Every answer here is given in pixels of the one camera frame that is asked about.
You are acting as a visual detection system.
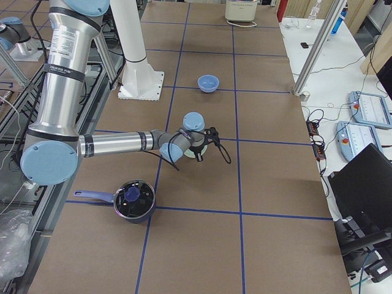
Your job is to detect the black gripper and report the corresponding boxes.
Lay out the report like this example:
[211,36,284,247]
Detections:
[191,127,218,146]

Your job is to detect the green bowl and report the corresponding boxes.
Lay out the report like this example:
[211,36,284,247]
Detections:
[184,145,207,162]

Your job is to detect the blue bowl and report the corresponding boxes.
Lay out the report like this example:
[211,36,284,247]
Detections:
[197,75,220,93]

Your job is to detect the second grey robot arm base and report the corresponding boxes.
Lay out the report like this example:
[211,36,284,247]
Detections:
[1,17,43,62]

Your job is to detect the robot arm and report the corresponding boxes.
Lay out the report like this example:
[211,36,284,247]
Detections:
[20,1,218,186]

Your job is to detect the dark blue saucepan with lid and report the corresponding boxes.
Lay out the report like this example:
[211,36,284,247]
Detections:
[73,179,156,224]

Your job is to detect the orange black adapter box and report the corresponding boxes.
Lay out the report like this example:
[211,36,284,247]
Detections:
[306,121,319,137]

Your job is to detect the beige appliance box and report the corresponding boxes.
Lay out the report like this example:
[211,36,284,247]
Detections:
[225,0,258,22]

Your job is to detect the teach pendant lower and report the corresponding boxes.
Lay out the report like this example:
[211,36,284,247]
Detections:
[336,121,383,161]

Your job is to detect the teach pendant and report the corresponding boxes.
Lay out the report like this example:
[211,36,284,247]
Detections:
[336,121,383,161]
[349,91,391,129]

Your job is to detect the clear plastic bottle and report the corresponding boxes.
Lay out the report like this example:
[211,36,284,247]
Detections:
[306,0,322,28]

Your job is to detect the teach pendant upper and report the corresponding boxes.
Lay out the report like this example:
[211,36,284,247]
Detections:
[349,91,391,129]

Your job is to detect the black laptop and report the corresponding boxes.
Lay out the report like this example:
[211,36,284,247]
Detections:
[328,143,391,229]

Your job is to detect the blue water bottle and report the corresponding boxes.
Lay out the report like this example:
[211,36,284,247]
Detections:
[331,2,349,34]

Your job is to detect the crumpled plastic bag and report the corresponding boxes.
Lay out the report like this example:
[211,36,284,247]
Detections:
[1,201,33,285]

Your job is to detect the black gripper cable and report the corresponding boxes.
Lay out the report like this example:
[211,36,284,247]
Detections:
[143,127,232,172]

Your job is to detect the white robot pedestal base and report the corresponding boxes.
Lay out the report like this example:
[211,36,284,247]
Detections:
[110,0,165,101]

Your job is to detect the aluminium frame post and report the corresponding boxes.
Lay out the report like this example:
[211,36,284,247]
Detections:
[292,0,346,102]

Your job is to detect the white cable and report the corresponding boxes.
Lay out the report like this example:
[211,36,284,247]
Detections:
[227,18,258,29]

